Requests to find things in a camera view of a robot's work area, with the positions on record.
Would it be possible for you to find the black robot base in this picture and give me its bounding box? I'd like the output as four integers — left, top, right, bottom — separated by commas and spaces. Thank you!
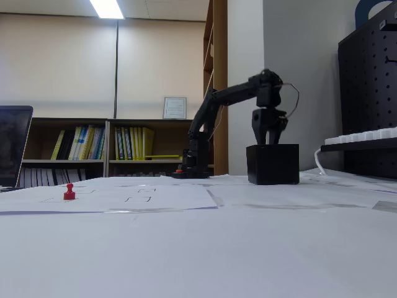
171, 167, 210, 180

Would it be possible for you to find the black square bin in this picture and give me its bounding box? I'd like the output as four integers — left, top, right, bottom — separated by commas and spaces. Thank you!
246, 143, 300, 186

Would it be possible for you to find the tall wooden shelf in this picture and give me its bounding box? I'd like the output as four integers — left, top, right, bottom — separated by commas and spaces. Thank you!
203, 0, 229, 176

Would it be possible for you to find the framed certificate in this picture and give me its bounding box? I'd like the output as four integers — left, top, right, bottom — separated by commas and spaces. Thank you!
163, 96, 188, 120

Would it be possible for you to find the white power strip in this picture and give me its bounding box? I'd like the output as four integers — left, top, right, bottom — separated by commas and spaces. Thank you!
324, 127, 397, 147

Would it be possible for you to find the flat yellow folder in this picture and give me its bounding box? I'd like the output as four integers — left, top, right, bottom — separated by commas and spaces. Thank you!
144, 154, 184, 161

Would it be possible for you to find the black pegboard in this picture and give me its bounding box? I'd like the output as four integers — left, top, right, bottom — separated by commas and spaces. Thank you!
337, 18, 397, 180

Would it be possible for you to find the wide yellow binder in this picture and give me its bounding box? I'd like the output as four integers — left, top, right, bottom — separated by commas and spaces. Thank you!
141, 126, 155, 161

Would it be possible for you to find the low wooden bookshelf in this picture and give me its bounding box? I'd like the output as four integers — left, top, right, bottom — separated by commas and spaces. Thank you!
106, 118, 215, 178
20, 117, 109, 187

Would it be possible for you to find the large white paper covering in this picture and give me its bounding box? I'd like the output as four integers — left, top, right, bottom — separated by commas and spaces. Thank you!
0, 173, 397, 298

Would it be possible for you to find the blue rounded object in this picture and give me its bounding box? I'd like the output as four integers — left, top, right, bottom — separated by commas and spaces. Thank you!
354, 0, 397, 30

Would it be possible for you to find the green white binder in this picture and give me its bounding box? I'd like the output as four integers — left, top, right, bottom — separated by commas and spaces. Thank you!
114, 127, 122, 161

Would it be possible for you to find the pale blue book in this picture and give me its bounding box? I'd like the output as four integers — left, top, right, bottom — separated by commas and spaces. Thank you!
92, 127, 106, 161

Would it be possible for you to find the paper sheet with drawn squares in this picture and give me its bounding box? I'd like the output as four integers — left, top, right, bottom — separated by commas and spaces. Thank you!
0, 183, 220, 215

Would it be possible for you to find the ceiling light panel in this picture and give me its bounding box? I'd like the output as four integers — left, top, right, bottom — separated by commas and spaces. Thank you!
89, 0, 125, 20

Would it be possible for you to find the black binder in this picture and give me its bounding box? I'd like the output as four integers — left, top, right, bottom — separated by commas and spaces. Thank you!
58, 129, 76, 161

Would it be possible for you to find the yellow leaning book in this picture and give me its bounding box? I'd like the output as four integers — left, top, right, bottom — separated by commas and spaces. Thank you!
51, 129, 66, 161

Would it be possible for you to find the black laptop screen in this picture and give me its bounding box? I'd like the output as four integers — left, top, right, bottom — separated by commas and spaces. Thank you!
0, 105, 34, 192

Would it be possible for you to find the arm servo cable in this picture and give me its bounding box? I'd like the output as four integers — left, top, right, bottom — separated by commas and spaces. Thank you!
279, 83, 300, 119

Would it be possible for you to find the white power cable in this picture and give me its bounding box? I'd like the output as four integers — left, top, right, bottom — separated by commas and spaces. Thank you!
314, 148, 329, 176

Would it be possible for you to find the dark wall conduit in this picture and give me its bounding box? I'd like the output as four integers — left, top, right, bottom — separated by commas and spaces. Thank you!
112, 18, 120, 119

